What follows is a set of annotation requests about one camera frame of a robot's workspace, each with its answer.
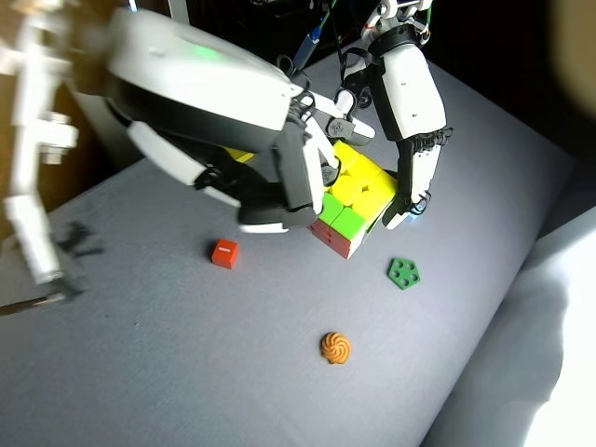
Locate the orange swirl cookie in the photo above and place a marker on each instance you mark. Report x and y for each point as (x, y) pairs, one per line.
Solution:
(335, 348)

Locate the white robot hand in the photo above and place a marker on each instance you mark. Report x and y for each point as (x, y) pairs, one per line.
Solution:
(195, 79)
(412, 93)

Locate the yellow block with two holes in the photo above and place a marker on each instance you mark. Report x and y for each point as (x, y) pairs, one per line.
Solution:
(239, 155)

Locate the Rubik's cube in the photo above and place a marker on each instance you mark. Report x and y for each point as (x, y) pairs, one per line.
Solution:
(363, 186)

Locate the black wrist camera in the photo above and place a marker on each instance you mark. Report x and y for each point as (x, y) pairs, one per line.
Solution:
(77, 239)

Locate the small red block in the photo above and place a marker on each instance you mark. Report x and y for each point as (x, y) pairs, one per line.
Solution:
(225, 253)

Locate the green pentagon block with holes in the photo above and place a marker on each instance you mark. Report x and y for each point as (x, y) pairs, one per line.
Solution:
(404, 273)

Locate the grey table cloth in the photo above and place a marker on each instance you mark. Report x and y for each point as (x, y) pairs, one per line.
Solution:
(186, 349)

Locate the light blue toy brick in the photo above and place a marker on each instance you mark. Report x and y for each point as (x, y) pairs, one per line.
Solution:
(421, 203)

